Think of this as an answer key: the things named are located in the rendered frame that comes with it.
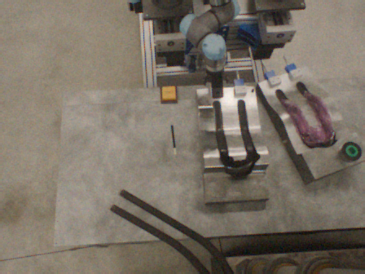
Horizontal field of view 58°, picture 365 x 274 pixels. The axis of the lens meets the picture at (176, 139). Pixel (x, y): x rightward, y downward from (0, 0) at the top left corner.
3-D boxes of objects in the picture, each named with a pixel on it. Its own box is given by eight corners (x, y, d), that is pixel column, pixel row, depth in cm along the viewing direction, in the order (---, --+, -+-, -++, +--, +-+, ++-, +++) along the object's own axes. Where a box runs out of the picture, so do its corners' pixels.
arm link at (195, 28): (200, 18, 122) (220, 37, 120) (177, 33, 120) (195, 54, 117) (202, 2, 115) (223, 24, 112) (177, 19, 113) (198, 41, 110)
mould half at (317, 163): (255, 88, 158) (261, 77, 148) (303, 72, 161) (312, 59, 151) (305, 185, 142) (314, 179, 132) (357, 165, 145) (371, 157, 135)
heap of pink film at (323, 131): (275, 101, 149) (281, 93, 142) (310, 89, 151) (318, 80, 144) (303, 152, 141) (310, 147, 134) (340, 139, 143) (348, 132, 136)
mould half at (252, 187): (195, 98, 156) (197, 84, 144) (249, 95, 157) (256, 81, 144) (204, 205, 139) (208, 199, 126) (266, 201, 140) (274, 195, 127)
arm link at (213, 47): (213, 26, 109) (230, 43, 107) (214, 42, 120) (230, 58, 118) (195, 41, 109) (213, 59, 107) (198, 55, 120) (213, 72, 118)
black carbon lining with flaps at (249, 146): (210, 103, 148) (213, 92, 139) (246, 100, 148) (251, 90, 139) (218, 178, 136) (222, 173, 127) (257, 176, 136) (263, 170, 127)
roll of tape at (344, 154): (334, 147, 136) (338, 144, 133) (352, 142, 137) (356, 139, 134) (343, 165, 134) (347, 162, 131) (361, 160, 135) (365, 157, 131)
